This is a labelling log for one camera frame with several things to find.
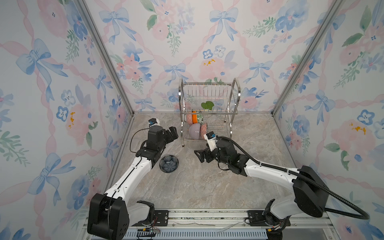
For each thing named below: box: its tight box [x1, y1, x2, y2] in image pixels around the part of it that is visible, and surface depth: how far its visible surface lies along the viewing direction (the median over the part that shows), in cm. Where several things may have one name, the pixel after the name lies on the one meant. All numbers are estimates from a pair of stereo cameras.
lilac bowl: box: [189, 123, 201, 140], surface depth 94 cm
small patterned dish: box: [200, 123, 208, 140], surface depth 94 cm
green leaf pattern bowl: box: [197, 114, 204, 126], surface depth 102 cm
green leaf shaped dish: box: [201, 101, 215, 110], surface depth 88 cm
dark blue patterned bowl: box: [159, 155, 179, 173], surface depth 92 cm
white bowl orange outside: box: [192, 110, 199, 124], surface depth 101 cm
